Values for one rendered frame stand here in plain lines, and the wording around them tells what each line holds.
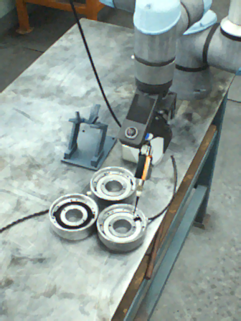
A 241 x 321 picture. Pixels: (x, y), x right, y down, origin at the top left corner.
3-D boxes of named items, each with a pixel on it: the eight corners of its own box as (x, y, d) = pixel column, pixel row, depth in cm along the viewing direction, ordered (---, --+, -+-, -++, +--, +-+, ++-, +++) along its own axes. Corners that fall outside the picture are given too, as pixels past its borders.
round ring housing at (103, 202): (130, 175, 118) (130, 163, 116) (141, 207, 111) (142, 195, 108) (87, 183, 117) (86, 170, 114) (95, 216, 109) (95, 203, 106)
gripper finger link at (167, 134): (173, 150, 99) (171, 115, 93) (171, 155, 98) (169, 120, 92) (150, 147, 101) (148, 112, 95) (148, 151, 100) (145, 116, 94)
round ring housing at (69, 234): (47, 241, 104) (45, 229, 101) (54, 204, 111) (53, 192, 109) (96, 243, 103) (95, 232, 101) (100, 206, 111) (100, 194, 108)
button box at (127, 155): (148, 167, 120) (149, 152, 117) (122, 159, 122) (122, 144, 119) (160, 147, 126) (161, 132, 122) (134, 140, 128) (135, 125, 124)
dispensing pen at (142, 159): (124, 216, 103) (142, 138, 100) (130, 211, 107) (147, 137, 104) (134, 218, 103) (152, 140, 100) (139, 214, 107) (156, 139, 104)
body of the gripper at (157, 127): (176, 116, 101) (181, 66, 93) (163, 141, 95) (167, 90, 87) (140, 107, 103) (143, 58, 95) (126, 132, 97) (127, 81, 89)
